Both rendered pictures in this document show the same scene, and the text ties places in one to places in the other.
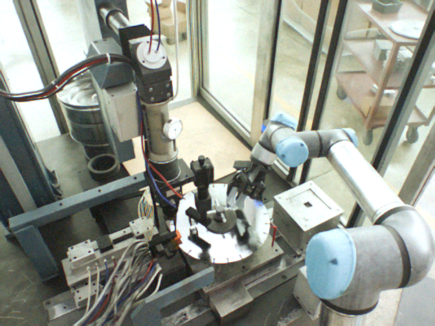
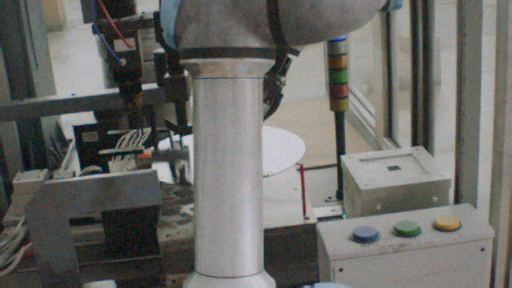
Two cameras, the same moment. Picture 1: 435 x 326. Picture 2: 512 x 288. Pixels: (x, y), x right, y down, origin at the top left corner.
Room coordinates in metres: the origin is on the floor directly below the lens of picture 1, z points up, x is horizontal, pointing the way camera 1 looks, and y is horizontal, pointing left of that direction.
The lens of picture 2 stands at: (-0.37, -0.61, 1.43)
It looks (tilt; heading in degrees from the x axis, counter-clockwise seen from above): 20 degrees down; 25
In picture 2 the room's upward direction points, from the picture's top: 5 degrees counter-clockwise
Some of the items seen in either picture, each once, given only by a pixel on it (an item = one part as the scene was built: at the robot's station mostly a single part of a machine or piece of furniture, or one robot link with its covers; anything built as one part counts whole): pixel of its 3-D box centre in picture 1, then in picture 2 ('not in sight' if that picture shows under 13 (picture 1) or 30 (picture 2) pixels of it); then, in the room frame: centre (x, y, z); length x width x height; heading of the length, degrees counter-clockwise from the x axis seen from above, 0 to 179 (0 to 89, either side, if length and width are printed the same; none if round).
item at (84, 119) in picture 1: (102, 120); (151, 78); (1.35, 0.52, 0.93); 0.31 x 0.31 x 0.36
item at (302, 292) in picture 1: (339, 275); (403, 265); (0.63, -0.40, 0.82); 0.28 x 0.11 x 0.15; 119
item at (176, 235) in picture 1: (165, 243); (126, 165); (0.67, 0.16, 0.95); 0.10 x 0.03 x 0.07; 119
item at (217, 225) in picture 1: (219, 217); not in sight; (0.76, -0.01, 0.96); 0.11 x 0.11 x 0.03
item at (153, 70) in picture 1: (134, 76); not in sight; (0.80, 0.20, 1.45); 0.35 x 0.07 x 0.28; 29
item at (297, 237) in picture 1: (304, 217); (393, 200); (0.87, -0.33, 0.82); 0.18 x 0.18 x 0.15; 29
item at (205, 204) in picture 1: (202, 184); (173, 49); (0.70, 0.04, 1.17); 0.06 x 0.05 x 0.20; 110
